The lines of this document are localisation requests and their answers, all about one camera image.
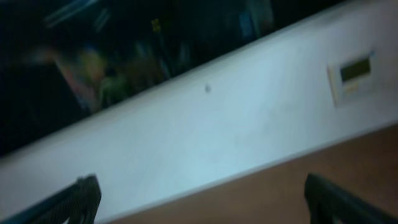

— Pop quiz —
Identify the dark window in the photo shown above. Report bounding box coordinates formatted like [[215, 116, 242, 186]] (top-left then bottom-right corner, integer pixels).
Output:
[[1, 0, 340, 156]]

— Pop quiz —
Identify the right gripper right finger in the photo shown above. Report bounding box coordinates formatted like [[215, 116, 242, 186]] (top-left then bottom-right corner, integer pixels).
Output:
[[304, 173, 397, 224]]

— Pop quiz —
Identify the white wall thermostat panel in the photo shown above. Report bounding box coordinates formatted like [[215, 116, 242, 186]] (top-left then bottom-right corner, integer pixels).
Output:
[[327, 49, 379, 107]]

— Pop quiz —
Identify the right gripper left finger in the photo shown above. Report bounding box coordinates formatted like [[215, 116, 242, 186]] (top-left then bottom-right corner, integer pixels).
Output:
[[1, 175, 101, 224]]

